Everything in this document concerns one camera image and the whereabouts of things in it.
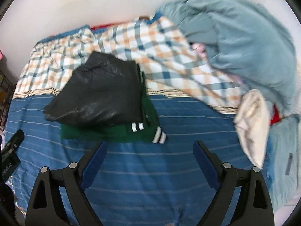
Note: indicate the cream white garment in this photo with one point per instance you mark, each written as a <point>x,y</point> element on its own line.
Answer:
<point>252,123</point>

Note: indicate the light blue garment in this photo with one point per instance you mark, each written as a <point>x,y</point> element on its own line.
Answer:
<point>282,157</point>

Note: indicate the green varsity jacket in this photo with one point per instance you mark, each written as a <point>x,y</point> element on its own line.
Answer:
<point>148,131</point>

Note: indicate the black leather jacket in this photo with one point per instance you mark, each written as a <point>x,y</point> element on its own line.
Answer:
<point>104,90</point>

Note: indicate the blue striped bed sheet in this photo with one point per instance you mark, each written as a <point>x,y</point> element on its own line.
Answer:
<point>138,183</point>

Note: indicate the grey-blue blanket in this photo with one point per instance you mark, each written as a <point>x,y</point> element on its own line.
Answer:
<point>242,39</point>

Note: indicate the red cloth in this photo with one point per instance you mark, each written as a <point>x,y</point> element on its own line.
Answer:
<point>276,117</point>

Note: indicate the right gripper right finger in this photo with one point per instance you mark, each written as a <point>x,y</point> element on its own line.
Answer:
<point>254,204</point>

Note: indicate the plaid checked quilt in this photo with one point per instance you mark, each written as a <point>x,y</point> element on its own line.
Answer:
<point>170,64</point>

